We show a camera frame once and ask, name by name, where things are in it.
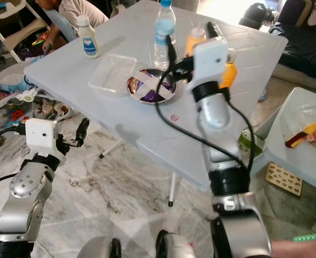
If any taped steel bowl with snacks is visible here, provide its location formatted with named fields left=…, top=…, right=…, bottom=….
left=127, top=68, right=177, bottom=104

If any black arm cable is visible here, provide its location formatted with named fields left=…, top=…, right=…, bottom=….
left=0, top=125, right=27, bottom=242
left=154, top=56, right=255, bottom=175

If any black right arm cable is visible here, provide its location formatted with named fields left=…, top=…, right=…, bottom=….
left=154, top=56, right=255, bottom=175

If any grey left robot leg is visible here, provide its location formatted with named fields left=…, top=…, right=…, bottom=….
left=80, top=236, right=122, bottom=258

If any small white table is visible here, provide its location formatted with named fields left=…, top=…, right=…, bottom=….
left=255, top=87, right=316, bottom=189

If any dark sofa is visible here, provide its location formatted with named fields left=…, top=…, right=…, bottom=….
left=268, top=0, right=316, bottom=81

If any tray of small toys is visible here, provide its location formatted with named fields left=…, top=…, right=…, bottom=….
left=0, top=105, right=30, bottom=132

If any black bag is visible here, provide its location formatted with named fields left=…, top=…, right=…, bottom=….
left=239, top=3, right=276, bottom=30

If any wooden peg board toy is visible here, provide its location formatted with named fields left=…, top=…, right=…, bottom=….
left=264, top=161, right=304, bottom=197

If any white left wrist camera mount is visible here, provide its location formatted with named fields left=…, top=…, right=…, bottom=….
left=25, top=118, right=58, bottom=157

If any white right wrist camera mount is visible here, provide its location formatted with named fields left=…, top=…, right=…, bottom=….
left=189, top=38, right=229, bottom=89

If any clear water bottle blue cap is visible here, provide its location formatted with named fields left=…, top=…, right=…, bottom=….
left=154, top=0, right=176, bottom=70

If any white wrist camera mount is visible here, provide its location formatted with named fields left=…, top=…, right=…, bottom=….
left=189, top=38, right=229, bottom=89
left=25, top=118, right=58, bottom=157

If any clear plastic food container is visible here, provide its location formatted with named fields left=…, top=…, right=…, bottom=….
left=88, top=54, right=137, bottom=97

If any large white plastic table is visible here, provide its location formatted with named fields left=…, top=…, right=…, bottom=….
left=23, top=0, right=288, bottom=207

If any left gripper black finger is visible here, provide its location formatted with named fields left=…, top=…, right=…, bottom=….
left=76, top=118, right=90, bottom=147

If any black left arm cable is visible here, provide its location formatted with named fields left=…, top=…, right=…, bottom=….
left=0, top=125, right=27, bottom=242

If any cream plastic chair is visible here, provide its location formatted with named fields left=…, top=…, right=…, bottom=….
left=0, top=0, right=43, bottom=62

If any white mayonnaise bottle blue label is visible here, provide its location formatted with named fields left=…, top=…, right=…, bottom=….
left=76, top=15, right=100, bottom=59

